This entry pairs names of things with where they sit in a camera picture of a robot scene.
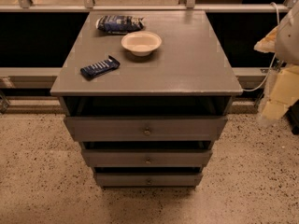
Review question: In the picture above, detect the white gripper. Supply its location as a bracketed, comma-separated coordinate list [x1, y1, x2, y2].
[254, 26, 299, 125]

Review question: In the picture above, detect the grey top drawer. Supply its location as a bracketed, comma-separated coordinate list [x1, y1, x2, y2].
[64, 116, 227, 142]

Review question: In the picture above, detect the grey drawer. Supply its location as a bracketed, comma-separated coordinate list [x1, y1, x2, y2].
[95, 173, 203, 187]
[64, 116, 227, 142]
[82, 149, 212, 167]

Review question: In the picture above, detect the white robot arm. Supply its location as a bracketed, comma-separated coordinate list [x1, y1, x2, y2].
[254, 3, 299, 125]

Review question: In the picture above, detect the grey wooden drawer cabinet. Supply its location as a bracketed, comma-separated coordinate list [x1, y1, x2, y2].
[50, 10, 242, 177]

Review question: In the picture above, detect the grey middle drawer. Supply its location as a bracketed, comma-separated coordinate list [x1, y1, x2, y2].
[82, 149, 212, 167]

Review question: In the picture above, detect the grey bottom drawer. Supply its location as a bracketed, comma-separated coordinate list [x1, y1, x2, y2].
[95, 173, 203, 187]

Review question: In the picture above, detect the white paper bowl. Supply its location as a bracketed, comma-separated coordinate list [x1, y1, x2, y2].
[121, 31, 162, 57]

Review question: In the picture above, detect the blue wrapped snack bar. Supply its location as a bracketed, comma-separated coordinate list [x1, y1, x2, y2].
[80, 56, 121, 79]

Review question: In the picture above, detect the blue snack bag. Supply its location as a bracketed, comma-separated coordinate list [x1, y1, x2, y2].
[95, 15, 144, 34]

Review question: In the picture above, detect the white cable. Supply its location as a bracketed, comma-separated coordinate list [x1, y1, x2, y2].
[242, 2, 281, 93]

